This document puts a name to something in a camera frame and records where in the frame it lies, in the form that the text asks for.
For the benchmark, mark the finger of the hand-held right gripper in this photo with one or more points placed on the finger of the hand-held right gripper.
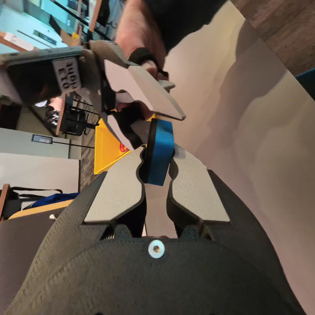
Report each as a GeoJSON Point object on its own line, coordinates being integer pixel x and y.
{"type": "Point", "coordinates": [118, 130]}
{"type": "Point", "coordinates": [147, 91]}

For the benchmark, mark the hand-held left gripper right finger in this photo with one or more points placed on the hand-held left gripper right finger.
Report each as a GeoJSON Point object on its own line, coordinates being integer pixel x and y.
{"type": "Point", "coordinates": [196, 194]}

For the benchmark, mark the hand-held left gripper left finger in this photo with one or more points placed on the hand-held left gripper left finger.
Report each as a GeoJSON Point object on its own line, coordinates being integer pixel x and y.
{"type": "Point", "coordinates": [115, 194]}

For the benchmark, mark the yellow plastic bin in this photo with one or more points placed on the yellow plastic bin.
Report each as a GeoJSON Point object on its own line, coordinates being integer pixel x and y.
{"type": "Point", "coordinates": [108, 147]}

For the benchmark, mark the blue black felt eraser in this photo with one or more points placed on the blue black felt eraser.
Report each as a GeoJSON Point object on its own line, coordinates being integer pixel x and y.
{"type": "Point", "coordinates": [160, 152]}

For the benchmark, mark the person's right forearm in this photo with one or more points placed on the person's right forearm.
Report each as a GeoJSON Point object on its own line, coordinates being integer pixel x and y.
{"type": "Point", "coordinates": [182, 22]}

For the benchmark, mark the person's right hand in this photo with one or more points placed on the person's right hand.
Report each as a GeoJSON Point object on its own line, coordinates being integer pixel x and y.
{"type": "Point", "coordinates": [137, 29]}

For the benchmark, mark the white paper sign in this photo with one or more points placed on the white paper sign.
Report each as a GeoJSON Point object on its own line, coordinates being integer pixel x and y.
{"type": "Point", "coordinates": [19, 40]}

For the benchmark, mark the long wooden workbench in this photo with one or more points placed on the long wooden workbench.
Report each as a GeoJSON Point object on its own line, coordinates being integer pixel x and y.
{"type": "Point", "coordinates": [61, 115]}

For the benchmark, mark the black screen stand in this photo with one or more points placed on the black screen stand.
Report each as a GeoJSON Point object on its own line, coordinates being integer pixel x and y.
{"type": "Point", "coordinates": [73, 145]}

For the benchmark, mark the dark blue bag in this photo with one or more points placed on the dark blue bag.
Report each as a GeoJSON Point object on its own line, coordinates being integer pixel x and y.
{"type": "Point", "coordinates": [56, 198]}

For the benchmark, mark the wooden post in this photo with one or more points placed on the wooden post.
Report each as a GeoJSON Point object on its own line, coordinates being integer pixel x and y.
{"type": "Point", "coordinates": [12, 43]}

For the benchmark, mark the small wall screen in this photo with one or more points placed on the small wall screen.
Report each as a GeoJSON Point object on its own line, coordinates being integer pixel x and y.
{"type": "Point", "coordinates": [41, 139]}

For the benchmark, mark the wooden table black frame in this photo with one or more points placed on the wooden table black frame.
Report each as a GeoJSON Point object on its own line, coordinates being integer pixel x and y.
{"type": "Point", "coordinates": [5, 201]}

